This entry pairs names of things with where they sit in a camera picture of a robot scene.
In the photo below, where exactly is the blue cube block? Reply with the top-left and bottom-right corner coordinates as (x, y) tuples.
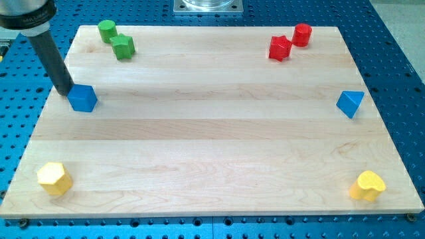
(67, 84), (98, 112)

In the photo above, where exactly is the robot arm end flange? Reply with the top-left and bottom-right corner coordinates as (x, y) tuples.
(1, 0), (57, 37)

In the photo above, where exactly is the red star block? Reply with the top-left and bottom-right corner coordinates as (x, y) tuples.
(268, 35), (292, 62)

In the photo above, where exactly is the green star block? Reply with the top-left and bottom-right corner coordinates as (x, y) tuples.
(110, 33), (135, 60)

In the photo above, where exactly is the light wooden board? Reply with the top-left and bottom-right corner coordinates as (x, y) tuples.
(1, 25), (424, 218)

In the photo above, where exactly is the red cylinder block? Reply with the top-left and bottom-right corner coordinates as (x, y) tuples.
(292, 23), (312, 47)

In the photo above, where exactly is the blue triangular prism block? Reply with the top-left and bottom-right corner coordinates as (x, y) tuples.
(336, 91), (365, 119)

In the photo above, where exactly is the green cylinder block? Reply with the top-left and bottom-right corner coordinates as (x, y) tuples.
(98, 20), (118, 43)

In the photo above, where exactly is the yellow hexagon block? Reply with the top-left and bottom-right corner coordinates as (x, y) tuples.
(37, 162), (73, 195)

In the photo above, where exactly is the yellow heart block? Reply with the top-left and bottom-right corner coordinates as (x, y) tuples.
(349, 171), (386, 202)

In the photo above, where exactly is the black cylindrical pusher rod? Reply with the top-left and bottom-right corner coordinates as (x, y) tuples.
(28, 31), (74, 96)

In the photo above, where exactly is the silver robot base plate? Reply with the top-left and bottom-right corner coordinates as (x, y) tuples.
(173, 0), (244, 14)

